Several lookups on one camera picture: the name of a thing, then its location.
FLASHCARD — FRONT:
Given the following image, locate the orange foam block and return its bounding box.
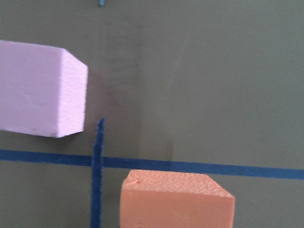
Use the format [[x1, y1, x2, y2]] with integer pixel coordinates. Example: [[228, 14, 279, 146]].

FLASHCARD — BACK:
[[119, 170, 235, 228]]

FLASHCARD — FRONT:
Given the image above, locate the pink foam block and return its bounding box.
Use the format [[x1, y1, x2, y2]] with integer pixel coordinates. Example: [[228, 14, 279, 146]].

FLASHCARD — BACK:
[[0, 40, 88, 138]]

